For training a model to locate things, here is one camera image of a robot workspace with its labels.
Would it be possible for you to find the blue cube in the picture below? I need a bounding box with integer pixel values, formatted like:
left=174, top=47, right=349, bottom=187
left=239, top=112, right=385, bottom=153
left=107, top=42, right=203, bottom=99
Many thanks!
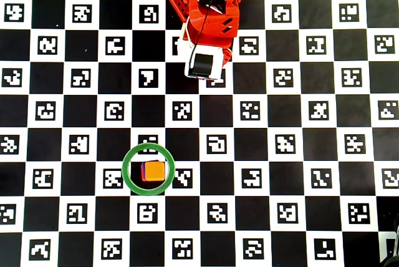
left=142, top=160, right=163, bottom=181

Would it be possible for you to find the green ring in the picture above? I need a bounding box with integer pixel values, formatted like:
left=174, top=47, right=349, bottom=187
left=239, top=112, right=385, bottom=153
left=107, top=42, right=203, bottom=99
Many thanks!
left=121, top=143, right=175, bottom=196

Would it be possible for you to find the orange cube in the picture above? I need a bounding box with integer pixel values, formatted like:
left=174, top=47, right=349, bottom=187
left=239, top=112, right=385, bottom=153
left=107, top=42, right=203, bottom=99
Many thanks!
left=144, top=160, right=165, bottom=182

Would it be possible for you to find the black camera stand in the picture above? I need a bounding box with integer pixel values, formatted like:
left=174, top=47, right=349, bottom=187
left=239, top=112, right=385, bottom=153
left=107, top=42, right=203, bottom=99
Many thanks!
left=380, top=212, right=399, bottom=267

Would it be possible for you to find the red cube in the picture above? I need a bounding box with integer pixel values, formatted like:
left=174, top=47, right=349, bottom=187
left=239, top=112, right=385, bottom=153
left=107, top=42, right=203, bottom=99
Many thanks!
left=140, top=162, right=163, bottom=183

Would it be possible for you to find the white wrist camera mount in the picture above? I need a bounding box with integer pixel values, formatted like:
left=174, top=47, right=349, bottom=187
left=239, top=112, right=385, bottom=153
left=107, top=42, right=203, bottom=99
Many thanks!
left=176, top=23, right=226, bottom=81

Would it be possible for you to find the checkerboard marker mat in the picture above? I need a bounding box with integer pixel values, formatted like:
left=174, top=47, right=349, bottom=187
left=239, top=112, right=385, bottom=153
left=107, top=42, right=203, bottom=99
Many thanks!
left=0, top=0, right=399, bottom=267

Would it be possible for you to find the orange-red gripper body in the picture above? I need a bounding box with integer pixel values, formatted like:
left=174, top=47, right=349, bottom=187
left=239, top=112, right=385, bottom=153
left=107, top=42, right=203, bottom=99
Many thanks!
left=182, top=14, right=240, bottom=68

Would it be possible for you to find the thin black camera cable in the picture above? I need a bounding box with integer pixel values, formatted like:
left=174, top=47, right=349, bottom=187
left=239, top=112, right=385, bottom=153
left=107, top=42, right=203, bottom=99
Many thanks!
left=188, top=0, right=225, bottom=77

